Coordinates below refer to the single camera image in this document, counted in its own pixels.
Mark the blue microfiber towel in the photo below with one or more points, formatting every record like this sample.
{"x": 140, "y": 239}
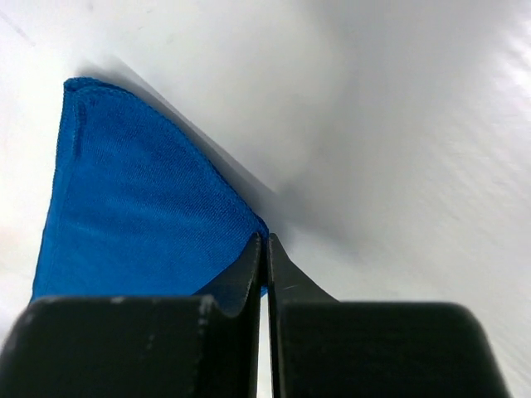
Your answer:
{"x": 136, "y": 208}

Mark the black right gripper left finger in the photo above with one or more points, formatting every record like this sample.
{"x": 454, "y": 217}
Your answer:
{"x": 204, "y": 345}

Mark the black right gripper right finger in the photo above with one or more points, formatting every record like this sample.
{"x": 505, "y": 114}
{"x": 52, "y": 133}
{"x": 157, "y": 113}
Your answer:
{"x": 323, "y": 347}

